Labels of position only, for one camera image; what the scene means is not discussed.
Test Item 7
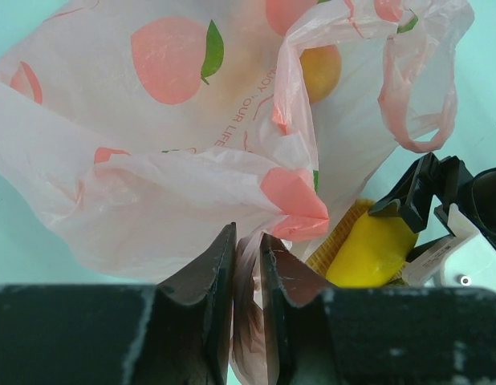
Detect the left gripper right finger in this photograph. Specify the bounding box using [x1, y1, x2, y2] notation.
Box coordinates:
[260, 235, 496, 384]

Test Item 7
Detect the pink plastic bag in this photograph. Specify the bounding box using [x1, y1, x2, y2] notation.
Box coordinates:
[0, 1, 474, 384]

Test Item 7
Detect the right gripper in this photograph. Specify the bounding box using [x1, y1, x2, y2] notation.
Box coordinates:
[368, 153, 496, 249]

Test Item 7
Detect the yellow fake mango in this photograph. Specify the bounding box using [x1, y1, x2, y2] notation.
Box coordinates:
[326, 213, 418, 288]

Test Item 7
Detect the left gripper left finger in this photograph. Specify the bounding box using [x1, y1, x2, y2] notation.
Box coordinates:
[0, 224, 237, 384]

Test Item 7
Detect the fake yellow orange fruit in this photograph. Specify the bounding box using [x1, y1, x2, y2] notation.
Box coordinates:
[299, 45, 342, 103]

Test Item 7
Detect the woven bamboo tray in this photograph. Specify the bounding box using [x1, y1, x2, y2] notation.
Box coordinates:
[307, 199, 406, 286]

